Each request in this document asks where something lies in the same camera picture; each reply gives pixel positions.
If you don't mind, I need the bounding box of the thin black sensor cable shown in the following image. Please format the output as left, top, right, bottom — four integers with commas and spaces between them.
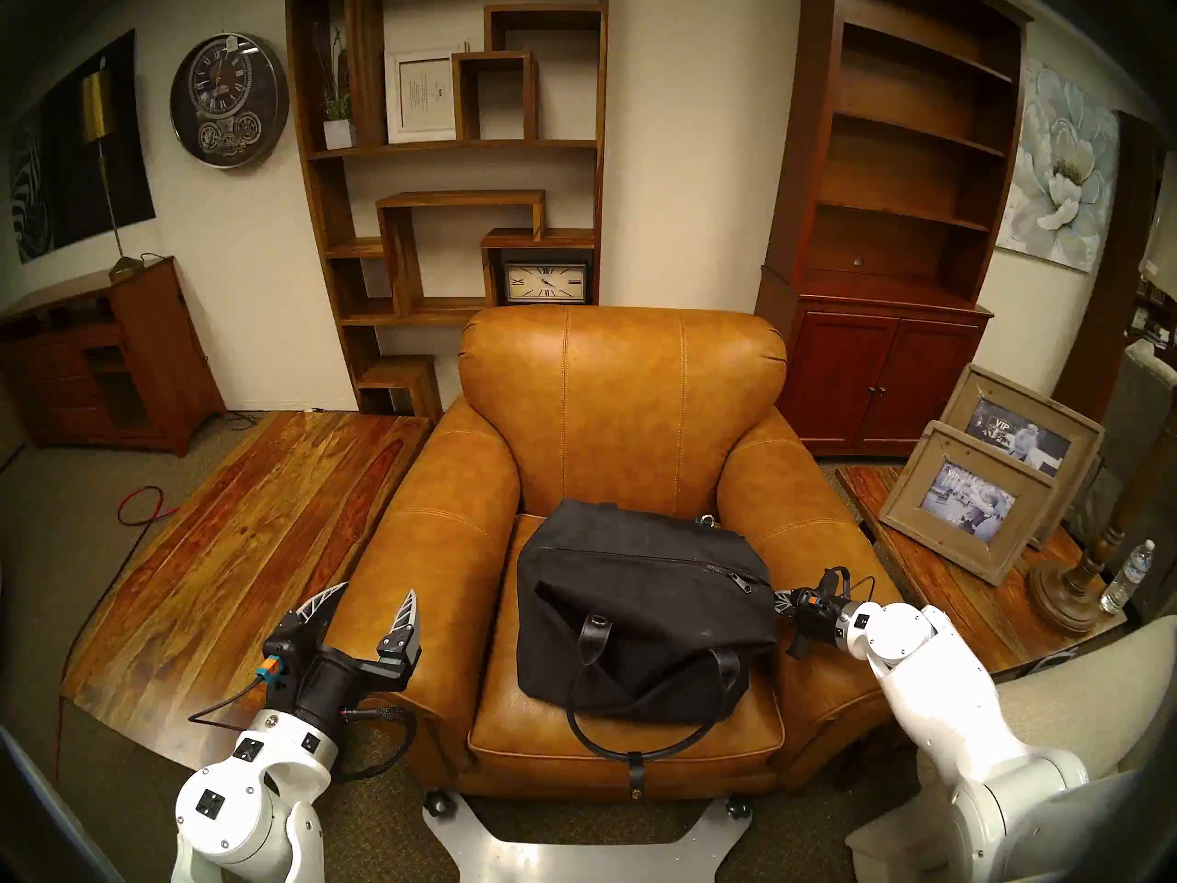
821, 566, 876, 608
189, 674, 277, 733

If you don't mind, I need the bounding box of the white framed certificate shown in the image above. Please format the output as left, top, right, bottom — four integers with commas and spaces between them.
384, 46, 465, 144

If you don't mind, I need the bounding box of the large rustic picture frame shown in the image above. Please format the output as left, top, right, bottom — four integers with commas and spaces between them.
940, 364, 1105, 551

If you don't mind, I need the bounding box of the dark zebra wall art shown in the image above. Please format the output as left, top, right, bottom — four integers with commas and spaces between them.
7, 29, 157, 264

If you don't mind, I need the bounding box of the round black wall clock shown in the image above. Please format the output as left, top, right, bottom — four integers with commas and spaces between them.
169, 32, 290, 170

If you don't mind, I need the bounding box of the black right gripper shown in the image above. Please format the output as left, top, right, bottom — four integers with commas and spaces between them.
774, 585, 851, 660

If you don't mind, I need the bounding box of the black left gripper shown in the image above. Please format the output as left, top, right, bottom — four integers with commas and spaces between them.
262, 580, 425, 749

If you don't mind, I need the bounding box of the turned wooden lamp base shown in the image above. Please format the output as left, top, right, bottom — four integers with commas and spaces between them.
1027, 403, 1177, 636

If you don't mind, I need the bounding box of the striped wooden coffee table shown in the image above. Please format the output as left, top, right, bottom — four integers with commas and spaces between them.
60, 410, 435, 770

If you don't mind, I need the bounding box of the small potted plant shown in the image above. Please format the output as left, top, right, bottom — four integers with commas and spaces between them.
313, 26, 356, 151

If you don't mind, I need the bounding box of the black zippered duffel bag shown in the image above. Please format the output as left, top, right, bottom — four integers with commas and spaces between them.
515, 499, 781, 793

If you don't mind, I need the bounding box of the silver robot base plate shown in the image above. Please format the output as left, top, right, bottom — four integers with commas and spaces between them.
423, 794, 753, 883

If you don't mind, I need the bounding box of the clear plastic water bottle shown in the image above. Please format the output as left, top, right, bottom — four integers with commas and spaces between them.
1100, 539, 1156, 615

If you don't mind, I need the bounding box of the rectangular mantel clock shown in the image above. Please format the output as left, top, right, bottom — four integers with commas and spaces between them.
503, 261, 590, 305

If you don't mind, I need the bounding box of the beige fabric sofa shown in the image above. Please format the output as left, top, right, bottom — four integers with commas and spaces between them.
846, 614, 1177, 883

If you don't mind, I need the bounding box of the wooden side table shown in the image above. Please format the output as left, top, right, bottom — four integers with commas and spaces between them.
835, 464, 1130, 689

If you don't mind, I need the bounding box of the brown wooden media cabinet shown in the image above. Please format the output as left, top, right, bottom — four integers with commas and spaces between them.
0, 256, 227, 457

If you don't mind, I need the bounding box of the black corrugated cable loop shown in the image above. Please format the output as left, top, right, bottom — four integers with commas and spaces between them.
336, 702, 417, 783

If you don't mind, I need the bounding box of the grey upholstered chair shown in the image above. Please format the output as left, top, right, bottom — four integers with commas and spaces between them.
1071, 338, 1177, 551

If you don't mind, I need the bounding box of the small rustic picture frame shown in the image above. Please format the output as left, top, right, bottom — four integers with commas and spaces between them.
878, 420, 1057, 586

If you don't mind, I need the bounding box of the red floor cable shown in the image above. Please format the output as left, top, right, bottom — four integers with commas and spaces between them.
117, 486, 180, 527

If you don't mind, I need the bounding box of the tan leather armchair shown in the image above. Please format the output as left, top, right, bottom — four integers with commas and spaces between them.
324, 304, 930, 799

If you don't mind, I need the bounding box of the cherry wood hutch bookcase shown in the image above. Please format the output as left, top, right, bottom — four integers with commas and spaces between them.
756, 0, 1033, 457

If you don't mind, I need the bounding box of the open wooden shelf unit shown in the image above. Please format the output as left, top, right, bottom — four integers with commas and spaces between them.
285, 0, 611, 419

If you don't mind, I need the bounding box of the white flower canvas painting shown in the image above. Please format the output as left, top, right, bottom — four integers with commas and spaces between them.
996, 58, 1121, 273

